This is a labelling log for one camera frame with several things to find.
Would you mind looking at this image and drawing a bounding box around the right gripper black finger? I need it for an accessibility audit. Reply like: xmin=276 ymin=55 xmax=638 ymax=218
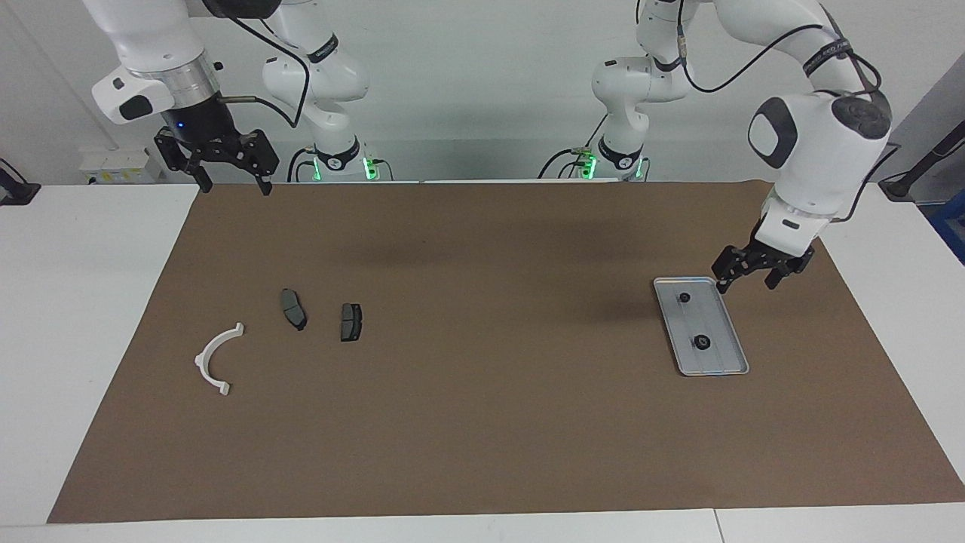
xmin=243 ymin=130 xmax=280 ymax=197
xmin=155 ymin=130 xmax=213 ymax=194

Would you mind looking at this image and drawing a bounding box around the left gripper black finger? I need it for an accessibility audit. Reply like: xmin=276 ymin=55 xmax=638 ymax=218
xmin=712 ymin=247 xmax=751 ymax=295
xmin=764 ymin=260 xmax=807 ymax=291

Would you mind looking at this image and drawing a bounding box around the silver metal tray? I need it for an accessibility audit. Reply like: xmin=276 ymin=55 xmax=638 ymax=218
xmin=653 ymin=277 xmax=750 ymax=377

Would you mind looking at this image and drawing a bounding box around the white power strip box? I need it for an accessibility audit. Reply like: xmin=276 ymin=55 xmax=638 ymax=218
xmin=79 ymin=147 xmax=163 ymax=186

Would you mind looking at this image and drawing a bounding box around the dark grey curved brake pad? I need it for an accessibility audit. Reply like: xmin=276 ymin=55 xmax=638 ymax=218
xmin=280 ymin=288 xmax=308 ymax=332

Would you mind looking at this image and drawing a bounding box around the blue crate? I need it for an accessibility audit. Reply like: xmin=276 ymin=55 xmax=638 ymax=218
xmin=929 ymin=198 xmax=965 ymax=265

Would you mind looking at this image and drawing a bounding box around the brown table mat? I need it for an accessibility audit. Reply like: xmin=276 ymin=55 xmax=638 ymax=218
xmin=47 ymin=179 xmax=965 ymax=524

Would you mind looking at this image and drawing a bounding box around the black right base cable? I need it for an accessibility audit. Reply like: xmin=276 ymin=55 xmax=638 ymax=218
xmin=286 ymin=147 xmax=317 ymax=183

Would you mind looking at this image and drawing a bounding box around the black base cable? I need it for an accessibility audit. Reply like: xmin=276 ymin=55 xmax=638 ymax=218
xmin=286 ymin=147 xmax=317 ymax=183
xmin=538 ymin=113 xmax=610 ymax=179

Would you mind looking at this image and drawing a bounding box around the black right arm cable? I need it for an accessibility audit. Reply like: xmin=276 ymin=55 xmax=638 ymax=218
xmin=215 ymin=11 xmax=311 ymax=129

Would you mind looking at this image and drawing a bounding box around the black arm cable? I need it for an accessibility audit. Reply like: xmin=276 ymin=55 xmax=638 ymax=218
xmin=675 ymin=0 xmax=902 ymax=223
xmin=215 ymin=11 xmax=311 ymax=129

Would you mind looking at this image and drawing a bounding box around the white curved plastic bracket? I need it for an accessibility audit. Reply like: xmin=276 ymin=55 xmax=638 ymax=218
xmin=195 ymin=322 xmax=246 ymax=397

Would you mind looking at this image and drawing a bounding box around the black clamp mount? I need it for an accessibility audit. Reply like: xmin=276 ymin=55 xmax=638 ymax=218
xmin=0 ymin=157 xmax=41 ymax=207

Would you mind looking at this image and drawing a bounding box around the black left base cable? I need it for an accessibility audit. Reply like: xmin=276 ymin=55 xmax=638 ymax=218
xmin=538 ymin=113 xmax=610 ymax=179

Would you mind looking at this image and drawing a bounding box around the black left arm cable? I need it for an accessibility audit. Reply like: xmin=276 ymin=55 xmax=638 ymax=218
xmin=675 ymin=0 xmax=902 ymax=223

